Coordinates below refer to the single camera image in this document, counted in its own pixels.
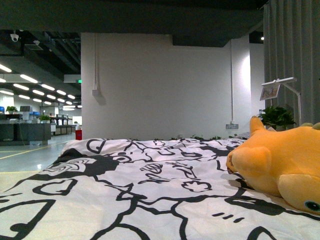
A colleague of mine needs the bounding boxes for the orange plush dinosaur toy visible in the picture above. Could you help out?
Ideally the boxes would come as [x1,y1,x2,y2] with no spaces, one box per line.
[226,116,320,215]

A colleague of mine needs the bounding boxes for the black and white patterned duvet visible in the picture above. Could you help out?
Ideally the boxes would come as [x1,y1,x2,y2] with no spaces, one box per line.
[0,138,320,240]

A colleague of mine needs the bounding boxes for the red bin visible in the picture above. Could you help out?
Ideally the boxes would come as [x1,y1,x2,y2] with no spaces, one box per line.
[75,129,83,140]

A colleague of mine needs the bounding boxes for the grey checkered pillow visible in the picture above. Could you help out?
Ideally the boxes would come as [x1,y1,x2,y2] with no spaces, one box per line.
[234,132,251,140]

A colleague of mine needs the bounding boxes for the small framed picture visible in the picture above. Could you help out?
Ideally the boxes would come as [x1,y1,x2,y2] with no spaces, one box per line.
[260,84,280,101]

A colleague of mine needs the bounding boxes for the green potted plant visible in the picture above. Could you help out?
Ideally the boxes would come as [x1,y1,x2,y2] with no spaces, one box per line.
[258,106,296,130]

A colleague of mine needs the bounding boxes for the white desk lamp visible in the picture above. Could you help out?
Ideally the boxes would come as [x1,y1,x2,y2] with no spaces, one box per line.
[261,76,302,126]

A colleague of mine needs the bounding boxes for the dark office counter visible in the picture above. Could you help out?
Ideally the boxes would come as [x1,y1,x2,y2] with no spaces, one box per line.
[0,123,52,146]

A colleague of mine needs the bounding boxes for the grey curtain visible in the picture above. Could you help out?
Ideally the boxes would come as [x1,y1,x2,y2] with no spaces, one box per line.
[263,0,320,124]

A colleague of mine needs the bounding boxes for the wall power socket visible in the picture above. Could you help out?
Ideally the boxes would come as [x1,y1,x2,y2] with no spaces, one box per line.
[225,121,239,130]

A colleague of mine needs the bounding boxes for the white wall junction box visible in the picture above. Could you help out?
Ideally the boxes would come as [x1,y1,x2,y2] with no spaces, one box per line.
[91,89,102,97]

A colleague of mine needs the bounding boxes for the white dome security camera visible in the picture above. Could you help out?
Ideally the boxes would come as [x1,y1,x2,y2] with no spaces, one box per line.
[10,33,19,42]

